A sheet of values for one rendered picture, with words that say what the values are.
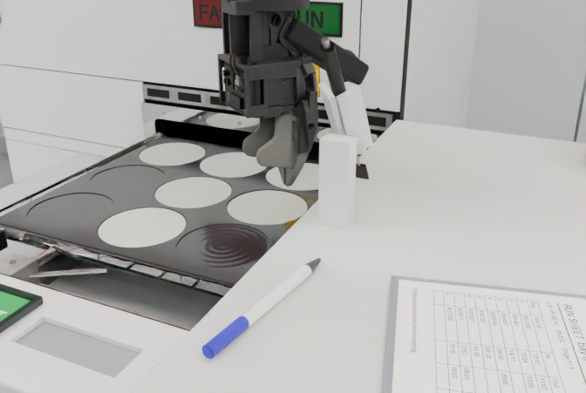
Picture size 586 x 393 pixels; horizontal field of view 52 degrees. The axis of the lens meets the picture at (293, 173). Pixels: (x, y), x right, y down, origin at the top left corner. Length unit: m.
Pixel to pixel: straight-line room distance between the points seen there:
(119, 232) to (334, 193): 0.28
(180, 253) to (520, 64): 1.86
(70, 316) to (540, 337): 0.33
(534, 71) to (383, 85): 1.52
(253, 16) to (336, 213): 0.21
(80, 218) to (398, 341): 0.46
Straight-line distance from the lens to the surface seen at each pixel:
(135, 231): 0.72
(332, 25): 0.89
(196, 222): 0.72
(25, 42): 1.25
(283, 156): 0.65
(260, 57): 0.61
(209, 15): 0.97
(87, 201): 0.81
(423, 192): 0.65
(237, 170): 0.87
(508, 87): 2.38
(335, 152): 0.53
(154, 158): 0.93
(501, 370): 0.42
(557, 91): 2.37
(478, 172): 0.71
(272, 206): 0.76
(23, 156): 1.35
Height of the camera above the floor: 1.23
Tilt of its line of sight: 22 degrees down
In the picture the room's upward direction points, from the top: straight up
